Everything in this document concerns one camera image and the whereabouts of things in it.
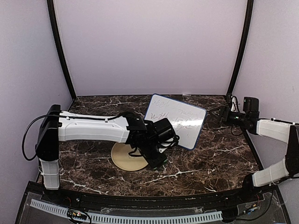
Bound white slotted cable duct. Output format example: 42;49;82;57
30;199;223;224

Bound black right frame post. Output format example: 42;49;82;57
226;0;254;95

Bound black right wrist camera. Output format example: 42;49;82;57
243;97;259;113

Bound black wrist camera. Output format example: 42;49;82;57
153;118;176;142
243;97;259;113

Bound black left frame post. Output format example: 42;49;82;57
47;0;77;101

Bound beige plate with bear drawing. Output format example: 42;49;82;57
111;143;148;171

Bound green and black eraser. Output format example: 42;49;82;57
156;159;168;169

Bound black frame post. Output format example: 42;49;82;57
47;0;77;101
226;0;254;95

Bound black front rail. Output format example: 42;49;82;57
25;181;271;210

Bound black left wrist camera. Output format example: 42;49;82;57
153;118;176;142

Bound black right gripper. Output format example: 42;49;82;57
209;106;249;126

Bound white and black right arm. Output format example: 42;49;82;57
210;105;299;203

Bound blue framed whiteboard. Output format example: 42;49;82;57
145;94;207;150

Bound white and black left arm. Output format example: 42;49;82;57
21;105;167;203

